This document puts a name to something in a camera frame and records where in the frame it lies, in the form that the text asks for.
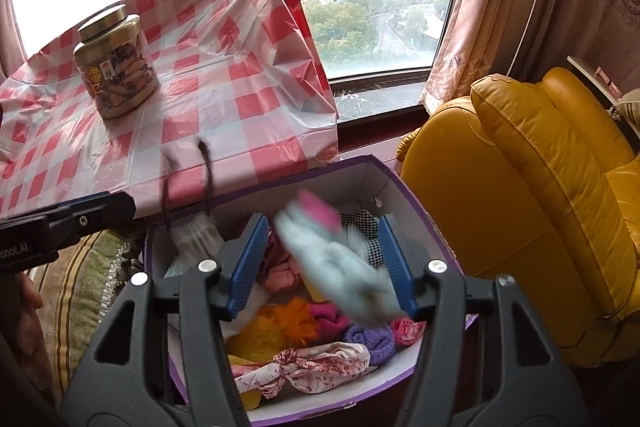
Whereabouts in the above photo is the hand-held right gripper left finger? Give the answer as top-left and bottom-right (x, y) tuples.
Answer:
(59, 212), (272, 427)

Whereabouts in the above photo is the person's left hand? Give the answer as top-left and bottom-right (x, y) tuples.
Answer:
(17, 274), (45, 312)

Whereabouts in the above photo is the beige cushion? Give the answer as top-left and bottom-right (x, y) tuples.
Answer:
(616, 88), (640, 134)

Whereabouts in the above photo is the striped towel cushion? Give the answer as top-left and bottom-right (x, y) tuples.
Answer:
(27, 229), (173, 413)

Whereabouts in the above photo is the pink cloth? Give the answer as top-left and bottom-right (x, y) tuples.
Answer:
(261, 232), (303, 294)

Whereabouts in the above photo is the purple knitted sock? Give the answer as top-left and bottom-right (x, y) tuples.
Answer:
(342, 325), (397, 367)

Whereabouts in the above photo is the white sock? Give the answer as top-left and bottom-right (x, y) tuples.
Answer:
(169, 216), (224, 260)

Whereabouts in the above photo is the white floral cloth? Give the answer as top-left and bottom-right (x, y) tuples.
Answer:
(229, 341), (375, 400)

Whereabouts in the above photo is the dark window frame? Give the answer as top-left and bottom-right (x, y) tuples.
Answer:
(299, 0), (475, 160)

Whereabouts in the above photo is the purple cardboard box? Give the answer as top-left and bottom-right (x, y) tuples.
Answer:
(144, 139), (478, 425)

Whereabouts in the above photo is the houndstooth sleeve cover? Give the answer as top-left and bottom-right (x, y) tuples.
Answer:
(340, 209), (385, 269)

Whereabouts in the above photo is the yellow leather sofa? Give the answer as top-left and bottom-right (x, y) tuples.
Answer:
(397, 67), (640, 369)

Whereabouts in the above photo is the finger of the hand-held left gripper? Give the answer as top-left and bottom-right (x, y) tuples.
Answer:
(0, 194), (112, 224)
(46, 192), (137, 234)

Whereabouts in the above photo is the pink checkered plastic tablecloth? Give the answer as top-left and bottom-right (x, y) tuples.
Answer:
(0, 0), (341, 218)

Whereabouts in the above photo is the gold lid snack jar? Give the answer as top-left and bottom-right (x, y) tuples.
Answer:
(73, 4), (161, 120)

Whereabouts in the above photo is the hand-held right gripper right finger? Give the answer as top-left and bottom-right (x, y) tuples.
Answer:
(376, 213), (587, 427)

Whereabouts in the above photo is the magenta knit item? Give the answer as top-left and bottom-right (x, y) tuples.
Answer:
(306, 301), (352, 334)

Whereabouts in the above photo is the pale fuzzy sock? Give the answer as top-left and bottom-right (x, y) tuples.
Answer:
(273, 189), (407, 326)

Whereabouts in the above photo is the yellow sponge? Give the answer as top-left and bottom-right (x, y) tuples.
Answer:
(300, 269), (326, 302)

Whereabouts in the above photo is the orange mesh yellow scrubber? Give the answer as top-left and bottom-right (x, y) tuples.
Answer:
(226, 297), (321, 364)

